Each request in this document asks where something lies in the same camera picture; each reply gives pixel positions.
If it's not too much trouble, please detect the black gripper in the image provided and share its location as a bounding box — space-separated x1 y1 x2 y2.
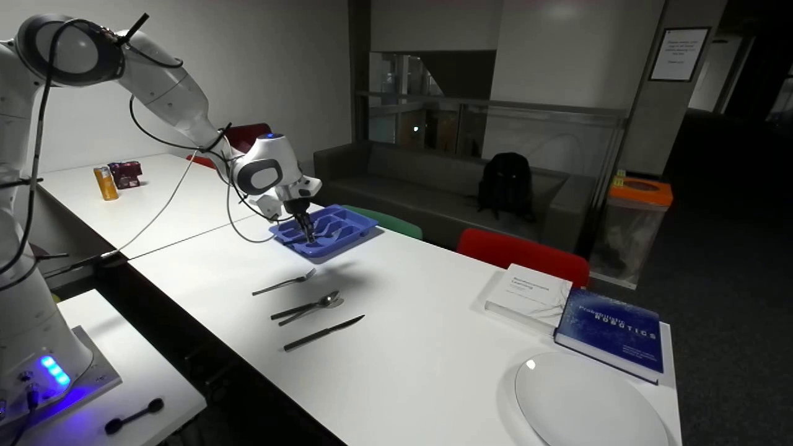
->
282 191 323 243

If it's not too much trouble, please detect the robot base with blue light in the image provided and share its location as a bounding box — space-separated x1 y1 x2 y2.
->
0 324 124 434

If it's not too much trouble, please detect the blue plastic cutlery rack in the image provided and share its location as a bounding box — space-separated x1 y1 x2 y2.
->
269 203 385 267

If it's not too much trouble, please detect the small green chair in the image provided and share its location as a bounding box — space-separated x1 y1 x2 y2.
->
349 203 426 243

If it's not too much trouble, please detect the black knife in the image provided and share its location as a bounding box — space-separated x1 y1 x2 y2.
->
282 312 369 353

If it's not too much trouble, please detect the grey sofa bench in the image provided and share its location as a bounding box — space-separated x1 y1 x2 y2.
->
312 140 619 255

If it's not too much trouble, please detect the dark red packet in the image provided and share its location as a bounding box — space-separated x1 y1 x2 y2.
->
106 159 149 191

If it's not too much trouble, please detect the black backpack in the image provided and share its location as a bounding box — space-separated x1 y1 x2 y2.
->
477 149 539 224

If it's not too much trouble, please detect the orange bottle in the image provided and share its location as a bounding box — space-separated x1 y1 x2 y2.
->
93 162 124 203

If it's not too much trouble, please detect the white box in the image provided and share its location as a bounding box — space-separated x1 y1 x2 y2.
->
472 259 576 337

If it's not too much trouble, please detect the black dumbbell-shaped tool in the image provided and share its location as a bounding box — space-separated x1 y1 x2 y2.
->
102 394 170 439

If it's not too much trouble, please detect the blue book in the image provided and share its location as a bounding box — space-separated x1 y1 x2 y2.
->
554 286 673 385

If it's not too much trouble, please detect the bin with orange lid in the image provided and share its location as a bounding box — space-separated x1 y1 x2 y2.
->
587 171 676 291

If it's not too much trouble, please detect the white round plate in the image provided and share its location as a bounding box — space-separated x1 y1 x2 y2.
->
512 348 679 446

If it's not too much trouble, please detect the black-handled fork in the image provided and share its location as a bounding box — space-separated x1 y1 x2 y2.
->
251 265 321 300

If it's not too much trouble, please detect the black-handled spoon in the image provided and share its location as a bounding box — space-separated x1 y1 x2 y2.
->
269 286 348 326

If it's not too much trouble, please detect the framed wall notice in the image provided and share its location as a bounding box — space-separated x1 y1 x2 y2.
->
647 24 715 83

